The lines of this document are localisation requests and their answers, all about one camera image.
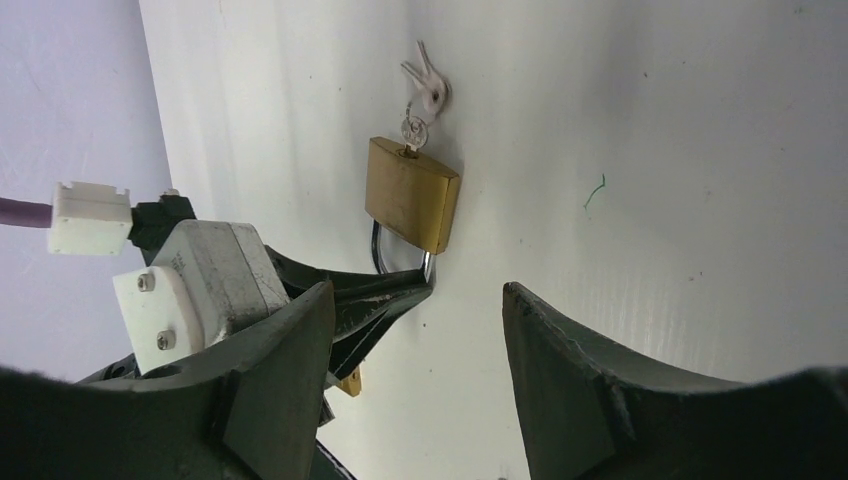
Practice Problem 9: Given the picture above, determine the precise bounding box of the small brass padlock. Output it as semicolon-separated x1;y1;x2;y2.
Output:
338;367;362;397

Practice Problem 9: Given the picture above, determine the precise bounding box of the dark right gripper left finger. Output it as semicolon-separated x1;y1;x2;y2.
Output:
1;282;335;479

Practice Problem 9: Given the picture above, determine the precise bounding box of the silver key bunch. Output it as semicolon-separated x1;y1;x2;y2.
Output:
400;39;452;158

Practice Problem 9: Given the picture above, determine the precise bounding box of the large brass padlock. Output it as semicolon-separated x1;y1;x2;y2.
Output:
365;137;461;283

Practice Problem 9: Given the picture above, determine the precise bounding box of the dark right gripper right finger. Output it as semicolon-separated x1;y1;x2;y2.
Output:
502;282;847;479

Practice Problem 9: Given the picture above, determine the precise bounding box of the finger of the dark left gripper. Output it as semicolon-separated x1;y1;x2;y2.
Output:
265;245;431;311
328;284;433;380

